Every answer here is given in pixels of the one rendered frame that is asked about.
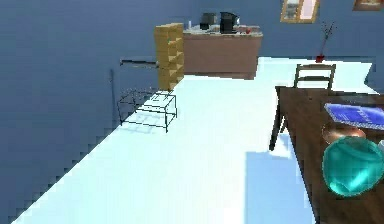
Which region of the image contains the brown kitchen counter cabinet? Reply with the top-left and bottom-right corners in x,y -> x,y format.
182,25 -> 264,80

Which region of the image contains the black coffee machine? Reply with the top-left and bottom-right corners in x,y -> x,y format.
219,11 -> 241,35

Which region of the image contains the dark brown wooden table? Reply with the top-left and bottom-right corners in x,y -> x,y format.
268,85 -> 384,224

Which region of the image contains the dark wooden chair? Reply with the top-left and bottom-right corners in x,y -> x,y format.
293,63 -> 337,90

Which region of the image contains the red vase with twigs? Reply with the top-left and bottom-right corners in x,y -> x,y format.
315,21 -> 337,64

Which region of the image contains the wooden framed window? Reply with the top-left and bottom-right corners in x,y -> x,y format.
279,0 -> 321,24

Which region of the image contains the copper brown bowl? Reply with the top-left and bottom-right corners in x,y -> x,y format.
321,123 -> 367,145

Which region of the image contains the blue book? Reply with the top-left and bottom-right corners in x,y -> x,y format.
324,102 -> 384,130

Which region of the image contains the teal glass bowl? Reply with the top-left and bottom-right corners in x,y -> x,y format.
322,136 -> 384,198

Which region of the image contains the brown framed picture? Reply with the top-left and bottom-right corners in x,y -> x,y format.
352,0 -> 384,12

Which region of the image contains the dark wire frame rack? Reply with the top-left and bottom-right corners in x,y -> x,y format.
116,87 -> 178,134

